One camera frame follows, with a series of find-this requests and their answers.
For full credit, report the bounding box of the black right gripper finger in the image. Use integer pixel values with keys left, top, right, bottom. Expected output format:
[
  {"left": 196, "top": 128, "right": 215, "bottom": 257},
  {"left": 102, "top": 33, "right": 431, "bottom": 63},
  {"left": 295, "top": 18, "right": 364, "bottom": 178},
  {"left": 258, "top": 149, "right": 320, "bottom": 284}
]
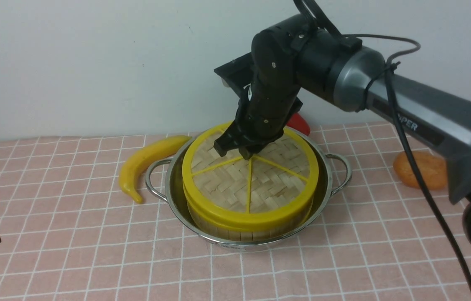
[
  {"left": 239, "top": 142, "right": 269, "bottom": 160},
  {"left": 214, "top": 131, "right": 241, "bottom": 157}
]

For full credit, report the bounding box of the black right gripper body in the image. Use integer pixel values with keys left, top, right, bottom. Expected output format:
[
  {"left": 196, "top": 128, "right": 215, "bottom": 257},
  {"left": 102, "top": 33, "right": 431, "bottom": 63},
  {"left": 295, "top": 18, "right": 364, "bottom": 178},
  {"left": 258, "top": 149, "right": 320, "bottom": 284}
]
[{"left": 230, "top": 30, "right": 300, "bottom": 148}]

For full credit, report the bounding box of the yellow woven bamboo steamer lid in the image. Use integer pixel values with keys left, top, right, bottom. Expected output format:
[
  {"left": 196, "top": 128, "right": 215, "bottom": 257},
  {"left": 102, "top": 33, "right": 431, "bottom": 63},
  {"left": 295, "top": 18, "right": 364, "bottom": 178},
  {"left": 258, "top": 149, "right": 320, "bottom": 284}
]
[{"left": 182, "top": 121, "right": 320, "bottom": 232}]

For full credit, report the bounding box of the yellow rimmed bamboo steamer basket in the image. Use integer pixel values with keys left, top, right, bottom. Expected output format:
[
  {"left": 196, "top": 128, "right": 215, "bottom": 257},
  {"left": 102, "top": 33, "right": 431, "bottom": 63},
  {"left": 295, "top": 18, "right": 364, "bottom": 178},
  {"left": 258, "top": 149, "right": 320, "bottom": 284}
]
[{"left": 187, "top": 196, "right": 313, "bottom": 242}]

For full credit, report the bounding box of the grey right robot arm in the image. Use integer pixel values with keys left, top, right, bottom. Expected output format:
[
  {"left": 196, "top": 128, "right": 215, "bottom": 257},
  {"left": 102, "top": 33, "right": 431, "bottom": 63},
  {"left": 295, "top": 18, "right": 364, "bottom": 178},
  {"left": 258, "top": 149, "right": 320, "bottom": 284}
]
[{"left": 214, "top": 14, "right": 471, "bottom": 244}]

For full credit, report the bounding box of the stainless steel pot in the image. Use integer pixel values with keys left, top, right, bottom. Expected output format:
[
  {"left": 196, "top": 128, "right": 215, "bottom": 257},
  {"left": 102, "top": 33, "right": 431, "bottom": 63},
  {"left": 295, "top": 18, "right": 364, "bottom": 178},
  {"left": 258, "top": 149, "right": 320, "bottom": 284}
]
[{"left": 145, "top": 123, "right": 352, "bottom": 251}]

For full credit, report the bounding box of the red toy bell pepper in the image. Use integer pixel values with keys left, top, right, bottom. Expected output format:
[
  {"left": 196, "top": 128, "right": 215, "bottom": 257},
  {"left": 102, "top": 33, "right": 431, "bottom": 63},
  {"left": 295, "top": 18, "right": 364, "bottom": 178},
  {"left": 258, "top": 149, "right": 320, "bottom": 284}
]
[{"left": 286, "top": 112, "right": 311, "bottom": 136}]

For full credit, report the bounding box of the yellow toy banana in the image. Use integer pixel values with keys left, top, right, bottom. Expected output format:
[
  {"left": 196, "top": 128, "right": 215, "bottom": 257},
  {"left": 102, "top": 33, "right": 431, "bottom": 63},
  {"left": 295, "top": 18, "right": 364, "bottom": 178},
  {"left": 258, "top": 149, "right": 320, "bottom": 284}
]
[{"left": 119, "top": 135, "right": 191, "bottom": 204}]

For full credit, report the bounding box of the orange toy potato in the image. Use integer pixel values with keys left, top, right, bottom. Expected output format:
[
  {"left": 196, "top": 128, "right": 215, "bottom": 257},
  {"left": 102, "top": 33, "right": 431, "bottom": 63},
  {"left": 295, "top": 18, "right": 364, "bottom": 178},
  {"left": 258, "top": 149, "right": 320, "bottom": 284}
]
[{"left": 393, "top": 150, "right": 448, "bottom": 190}]

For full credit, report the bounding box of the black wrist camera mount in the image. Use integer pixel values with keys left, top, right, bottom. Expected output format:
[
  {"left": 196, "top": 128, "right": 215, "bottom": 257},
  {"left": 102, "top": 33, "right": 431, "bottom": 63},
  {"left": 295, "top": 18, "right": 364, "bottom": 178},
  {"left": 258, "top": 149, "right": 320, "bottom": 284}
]
[{"left": 214, "top": 53, "right": 254, "bottom": 97}]

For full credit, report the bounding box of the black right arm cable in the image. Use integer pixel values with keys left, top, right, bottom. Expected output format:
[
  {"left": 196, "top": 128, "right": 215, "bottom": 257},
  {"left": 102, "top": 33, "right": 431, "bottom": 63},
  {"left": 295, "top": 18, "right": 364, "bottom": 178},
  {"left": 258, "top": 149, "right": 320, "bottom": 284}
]
[{"left": 293, "top": 0, "right": 471, "bottom": 301}]

